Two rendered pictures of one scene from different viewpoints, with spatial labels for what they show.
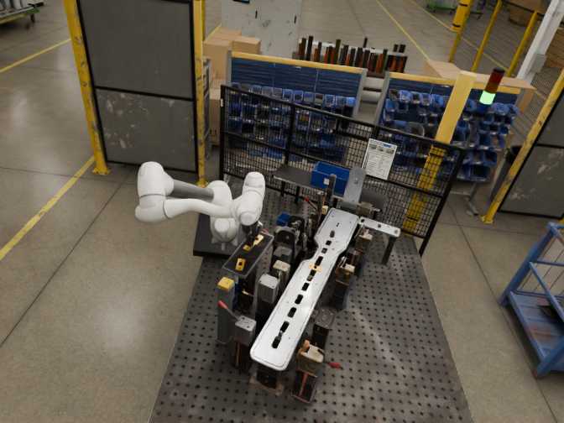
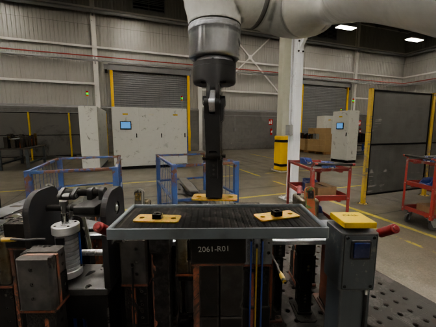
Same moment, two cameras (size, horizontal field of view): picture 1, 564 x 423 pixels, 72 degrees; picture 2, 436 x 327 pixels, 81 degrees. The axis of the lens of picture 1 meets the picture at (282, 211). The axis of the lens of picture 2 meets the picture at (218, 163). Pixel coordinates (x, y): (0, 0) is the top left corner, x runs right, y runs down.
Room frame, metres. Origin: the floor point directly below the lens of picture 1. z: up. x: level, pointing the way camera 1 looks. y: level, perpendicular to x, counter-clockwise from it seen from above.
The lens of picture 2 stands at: (1.75, 0.59, 1.33)
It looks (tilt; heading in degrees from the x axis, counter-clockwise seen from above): 8 degrees down; 250
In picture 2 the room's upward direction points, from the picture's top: straight up
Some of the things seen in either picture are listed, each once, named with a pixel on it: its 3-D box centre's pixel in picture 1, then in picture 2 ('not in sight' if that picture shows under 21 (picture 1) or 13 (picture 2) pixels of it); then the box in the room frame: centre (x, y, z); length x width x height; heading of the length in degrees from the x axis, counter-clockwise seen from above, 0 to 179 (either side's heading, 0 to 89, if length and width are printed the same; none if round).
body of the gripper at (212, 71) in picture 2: not in sight; (214, 89); (1.60, 0.15, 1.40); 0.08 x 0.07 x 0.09; 67
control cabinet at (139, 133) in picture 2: not in sight; (150, 131); (0.97, -8.42, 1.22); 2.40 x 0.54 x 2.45; 2
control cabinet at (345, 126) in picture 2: not in sight; (344, 131); (-6.40, -7.34, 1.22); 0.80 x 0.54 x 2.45; 92
